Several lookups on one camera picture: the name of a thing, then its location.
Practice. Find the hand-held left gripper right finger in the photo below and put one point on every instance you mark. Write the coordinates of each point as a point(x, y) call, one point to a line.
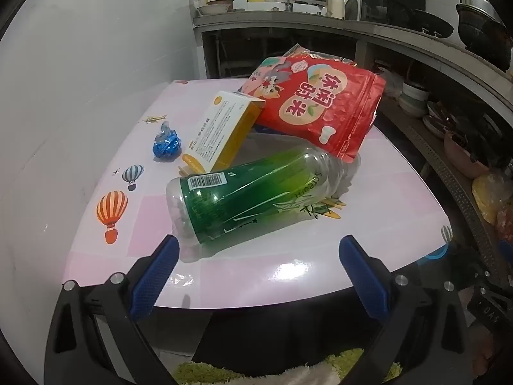
point(364, 280)

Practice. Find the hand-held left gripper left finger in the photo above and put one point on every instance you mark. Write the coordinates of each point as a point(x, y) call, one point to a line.
point(154, 280)

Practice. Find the green plastic bottle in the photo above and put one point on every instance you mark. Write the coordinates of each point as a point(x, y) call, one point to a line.
point(240, 196)

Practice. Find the blue wrapper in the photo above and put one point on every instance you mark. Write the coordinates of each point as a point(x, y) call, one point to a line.
point(166, 146)

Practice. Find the yellow and white carton box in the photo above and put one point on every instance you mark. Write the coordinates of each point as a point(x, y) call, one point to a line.
point(216, 128)

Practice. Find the red snack bag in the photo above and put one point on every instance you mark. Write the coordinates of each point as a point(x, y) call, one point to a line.
point(320, 100)

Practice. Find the red food in plastic bag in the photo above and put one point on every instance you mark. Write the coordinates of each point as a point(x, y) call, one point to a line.
point(505, 224)

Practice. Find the pink balloon print tablecloth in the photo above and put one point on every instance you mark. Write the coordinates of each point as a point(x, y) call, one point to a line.
point(380, 192)

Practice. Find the green fluffy mat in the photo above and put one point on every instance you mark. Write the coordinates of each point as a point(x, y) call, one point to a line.
point(208, 371)

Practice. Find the yellow food bag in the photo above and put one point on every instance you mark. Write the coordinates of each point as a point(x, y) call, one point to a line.
point(491, 198)

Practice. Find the perforated metal shelf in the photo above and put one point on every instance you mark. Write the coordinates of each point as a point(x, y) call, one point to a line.
point(461, 192)

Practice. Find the stack of white bowls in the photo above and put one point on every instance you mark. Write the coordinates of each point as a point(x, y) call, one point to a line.
point(412, 98)

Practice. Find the metal drain pipes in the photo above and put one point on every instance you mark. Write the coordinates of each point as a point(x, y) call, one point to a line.
point(224, 54)

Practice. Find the grey kitchen counter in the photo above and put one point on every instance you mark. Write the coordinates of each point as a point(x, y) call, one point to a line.
point(400, 34)

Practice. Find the black wok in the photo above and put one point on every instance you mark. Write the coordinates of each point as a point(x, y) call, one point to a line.
point(433, 24)

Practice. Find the cream enamel jug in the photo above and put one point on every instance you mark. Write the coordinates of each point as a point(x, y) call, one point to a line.
point(336, 7)

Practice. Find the ceramic bowl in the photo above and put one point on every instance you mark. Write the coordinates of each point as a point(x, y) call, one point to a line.
point(218, 7)

